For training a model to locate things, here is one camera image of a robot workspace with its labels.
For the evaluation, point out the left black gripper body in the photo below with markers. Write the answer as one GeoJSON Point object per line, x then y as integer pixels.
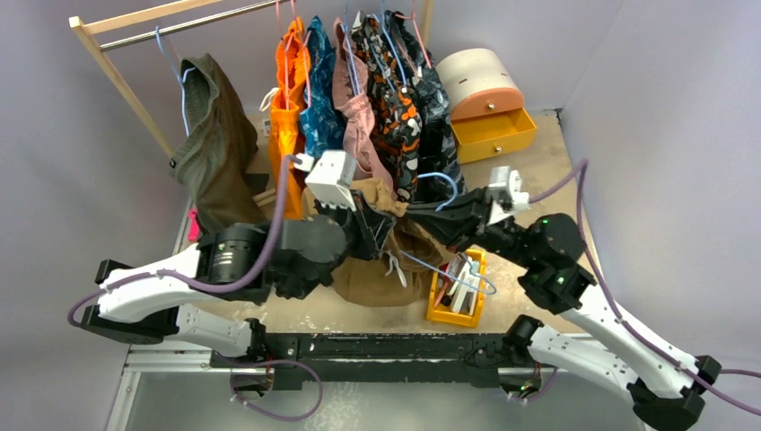
{"type": "Point", "coordinates": [363, 243]}

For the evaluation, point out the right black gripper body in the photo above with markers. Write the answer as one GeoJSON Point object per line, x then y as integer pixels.
{"type": "Point", "coordinates": [476, 210]}

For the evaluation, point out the tan brown shorts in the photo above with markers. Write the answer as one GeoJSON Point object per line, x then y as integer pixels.
{"type": "Point", "coordinates": [400, 276]}

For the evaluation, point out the light blue wire hanger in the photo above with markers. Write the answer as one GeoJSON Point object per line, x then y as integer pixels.
{"type": "Point", "coordinates": [484, 285]}

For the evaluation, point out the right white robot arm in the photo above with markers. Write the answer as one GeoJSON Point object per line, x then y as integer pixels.
{"type": "Point", "coordinates": [663, 384]}

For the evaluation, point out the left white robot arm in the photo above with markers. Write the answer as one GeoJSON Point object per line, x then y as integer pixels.
{"type": "Point", "coordinates": [244, 262]}

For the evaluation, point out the dark grey patterned shorts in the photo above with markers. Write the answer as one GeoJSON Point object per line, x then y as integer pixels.
{"type": "Point", "coordinates": [438, 150]}

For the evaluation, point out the blue patterned shorts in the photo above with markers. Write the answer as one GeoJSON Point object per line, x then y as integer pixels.
{"type": "Point", "coordinates": [321, 124]}

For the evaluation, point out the orange black patterned shorts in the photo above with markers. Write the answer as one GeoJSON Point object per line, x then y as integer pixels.
{"type": "Point", "coordinates": [397, 132]}

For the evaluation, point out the pink shorts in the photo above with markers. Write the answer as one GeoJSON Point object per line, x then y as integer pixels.
{"type": "Point", "coordinates": [349, 94]}

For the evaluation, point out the olive green shorts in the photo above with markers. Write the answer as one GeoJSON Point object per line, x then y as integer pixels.
{"type": "Point", "coordinates": [213, 161]}

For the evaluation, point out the yellow bin with items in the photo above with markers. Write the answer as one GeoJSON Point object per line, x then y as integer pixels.
{"type": "Point", "coordinates": [452, 303]}

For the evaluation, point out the cream orange drawer box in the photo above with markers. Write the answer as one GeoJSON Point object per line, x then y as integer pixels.
{"type": "Point", "coordinates": [488, 114]}

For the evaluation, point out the pink clip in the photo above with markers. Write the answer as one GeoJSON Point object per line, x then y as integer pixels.
{"type": "Point", "coordinates": [193, 227]}

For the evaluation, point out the wooden clothes rack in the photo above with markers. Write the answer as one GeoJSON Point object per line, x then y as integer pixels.
{"type": "Point", "coordinates": [86, 33]}

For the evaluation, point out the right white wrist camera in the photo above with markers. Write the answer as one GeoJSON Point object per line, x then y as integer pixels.
{"type": "Point", "coordinates": [508, 190]}

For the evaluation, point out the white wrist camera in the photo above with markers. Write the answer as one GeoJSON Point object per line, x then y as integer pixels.
{"type": "Point", "coordinates": [329, 178]}
{"type": "Point", "coordinates": [508, 190]}

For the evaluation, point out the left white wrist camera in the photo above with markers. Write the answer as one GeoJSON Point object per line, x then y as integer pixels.
{"type": "Point", "coordinates": [329, 178]}

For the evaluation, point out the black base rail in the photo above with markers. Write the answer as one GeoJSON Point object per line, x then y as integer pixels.
{"type": "Point", "coordinates": [286, 361]}

